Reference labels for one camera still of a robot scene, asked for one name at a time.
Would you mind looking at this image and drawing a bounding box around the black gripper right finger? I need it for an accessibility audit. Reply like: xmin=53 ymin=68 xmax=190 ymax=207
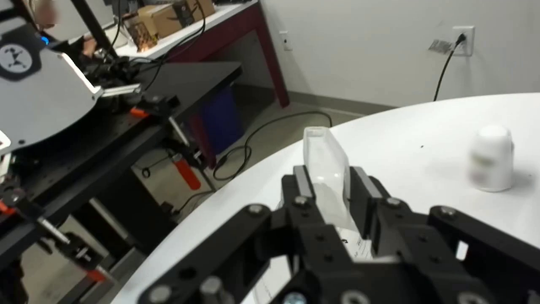
xmin=348 ymin=166 xmax=540 ymax=304

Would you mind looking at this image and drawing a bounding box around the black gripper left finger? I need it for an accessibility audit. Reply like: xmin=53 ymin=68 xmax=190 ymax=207
xmin=137 ymin=166 xmax=353 ymax=304

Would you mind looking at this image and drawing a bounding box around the clear plastic measuring jug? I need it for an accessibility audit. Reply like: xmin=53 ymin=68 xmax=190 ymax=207
xmin=303 ymin=125 xmax=362 ymax=250

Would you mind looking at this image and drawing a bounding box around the white pill bottle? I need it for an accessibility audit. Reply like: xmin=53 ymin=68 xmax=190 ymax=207
xmin=468 ymin=124 xmax=517 ymax=195

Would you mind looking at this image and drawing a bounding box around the blue bin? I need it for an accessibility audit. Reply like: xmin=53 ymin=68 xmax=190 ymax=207
xmin=198 ymin=90 xmax=249 ymax=158

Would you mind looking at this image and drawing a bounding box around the black perforated mounting table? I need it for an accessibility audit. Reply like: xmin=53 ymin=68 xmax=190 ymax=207
xmin=0 ymin=60 xmax=245 ymax=259

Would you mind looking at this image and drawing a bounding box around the desk with maroon legs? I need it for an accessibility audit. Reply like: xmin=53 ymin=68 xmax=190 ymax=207
xmin=109 ymin=0 xmax=292 ymax=110

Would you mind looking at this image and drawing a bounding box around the brown box on desk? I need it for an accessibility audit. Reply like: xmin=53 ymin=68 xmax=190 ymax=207
xmin=125 ymin=2 xmax=186 ymax=51

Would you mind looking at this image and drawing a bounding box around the black floor cable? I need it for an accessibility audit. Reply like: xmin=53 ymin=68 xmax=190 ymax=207
xmin=178 ymin=109 xmax=336 ymax=220

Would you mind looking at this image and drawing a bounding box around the black clamp with orange handle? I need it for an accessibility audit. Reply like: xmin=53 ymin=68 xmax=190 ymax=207
xmin=0 ymin=196 xmax=117 ymax=286
xmin=130 ymin=93 xmax=206 ymax=193

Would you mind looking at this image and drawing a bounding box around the black power cord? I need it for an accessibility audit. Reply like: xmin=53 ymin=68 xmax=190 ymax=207
xmin=431 ymin=33 xmax=470 ymax=104

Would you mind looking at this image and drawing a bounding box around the white wall outlet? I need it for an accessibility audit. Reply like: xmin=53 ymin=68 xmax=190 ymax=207
xmin=451 ymin=24 xmax=478 ymax=58

